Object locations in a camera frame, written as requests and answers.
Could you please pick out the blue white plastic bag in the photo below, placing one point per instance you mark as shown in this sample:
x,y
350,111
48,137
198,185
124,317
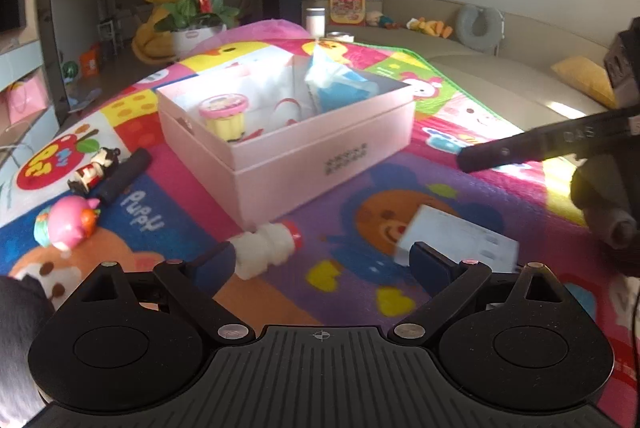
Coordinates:
x,y
340,93

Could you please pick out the yellow orange plush toy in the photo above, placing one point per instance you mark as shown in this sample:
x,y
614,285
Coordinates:
x,y
425,27

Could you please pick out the white cup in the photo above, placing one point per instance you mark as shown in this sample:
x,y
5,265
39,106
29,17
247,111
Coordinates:
x,y
315,23

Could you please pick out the black plush toy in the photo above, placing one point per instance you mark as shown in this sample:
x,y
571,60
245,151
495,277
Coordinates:
x,y
20,333

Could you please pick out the orange box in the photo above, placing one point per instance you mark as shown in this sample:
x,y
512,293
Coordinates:
x,y
91,63

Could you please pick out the white tv cabinet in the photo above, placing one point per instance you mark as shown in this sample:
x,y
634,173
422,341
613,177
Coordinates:
x,y
15,63

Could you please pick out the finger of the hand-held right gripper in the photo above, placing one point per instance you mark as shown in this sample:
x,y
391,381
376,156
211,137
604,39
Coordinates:
x,y
525,146

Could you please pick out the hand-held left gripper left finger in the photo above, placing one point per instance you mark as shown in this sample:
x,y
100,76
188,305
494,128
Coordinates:
x,y
215,267

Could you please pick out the person's right hand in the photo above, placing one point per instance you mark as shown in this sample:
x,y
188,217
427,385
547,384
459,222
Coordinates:
x,y
610,203

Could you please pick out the black cylinder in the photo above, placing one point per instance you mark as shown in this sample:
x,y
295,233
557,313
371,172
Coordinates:
x,y
125,175

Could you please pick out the colourful cartoon play mat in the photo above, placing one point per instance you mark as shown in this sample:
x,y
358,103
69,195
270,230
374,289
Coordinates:
x,y
350,268

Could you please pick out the yellow cushion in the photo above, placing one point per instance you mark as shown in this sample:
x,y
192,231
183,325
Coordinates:
x,y
585,76

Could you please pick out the round metal tin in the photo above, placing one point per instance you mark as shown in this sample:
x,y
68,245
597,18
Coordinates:
x,y
341,36

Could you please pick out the beige sofa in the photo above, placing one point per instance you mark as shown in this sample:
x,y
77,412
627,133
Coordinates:
x,y
500,73

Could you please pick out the potted purple orchid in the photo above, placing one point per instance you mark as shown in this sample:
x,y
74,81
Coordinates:
x,y
195,3

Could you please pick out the grey neck pillow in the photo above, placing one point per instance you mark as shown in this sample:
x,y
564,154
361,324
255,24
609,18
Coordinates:
x,y
465,28

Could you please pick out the white toy bottle red cap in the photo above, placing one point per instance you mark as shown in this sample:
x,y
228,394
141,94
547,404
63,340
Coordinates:
x,y
265,248

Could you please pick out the white small rack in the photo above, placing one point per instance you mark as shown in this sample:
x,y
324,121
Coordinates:
x,y
110,36

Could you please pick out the white power strip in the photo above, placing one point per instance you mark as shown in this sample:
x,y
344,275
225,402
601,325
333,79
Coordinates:
x,y
460,238

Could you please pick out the yellow pink toy cup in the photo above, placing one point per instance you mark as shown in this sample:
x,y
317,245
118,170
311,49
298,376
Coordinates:
x,y
222,118

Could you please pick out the large yellow plush bear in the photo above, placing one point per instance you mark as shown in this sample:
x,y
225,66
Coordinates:
x,y
150,43

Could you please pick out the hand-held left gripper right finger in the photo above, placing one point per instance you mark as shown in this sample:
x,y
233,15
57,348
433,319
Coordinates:
x,y
430,269

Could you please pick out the pink cardboard box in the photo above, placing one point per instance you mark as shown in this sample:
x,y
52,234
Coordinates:
x,y
300,158

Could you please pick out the pink gift bag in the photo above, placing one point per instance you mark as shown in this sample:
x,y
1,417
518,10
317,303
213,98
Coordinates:
x,y
25,103

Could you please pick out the nutcracker figure toy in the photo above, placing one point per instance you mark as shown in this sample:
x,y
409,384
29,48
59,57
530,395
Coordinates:
x,y
92,171

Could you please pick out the watermelon ball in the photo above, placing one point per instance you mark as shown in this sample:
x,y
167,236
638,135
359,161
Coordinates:
x,y
70,70

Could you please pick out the pink teal animal toy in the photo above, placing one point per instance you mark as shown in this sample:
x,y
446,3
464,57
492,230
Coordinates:
x,y
67,220

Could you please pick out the colourful printed bag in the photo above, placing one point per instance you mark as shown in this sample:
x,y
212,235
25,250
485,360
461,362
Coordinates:
x,y
347,11

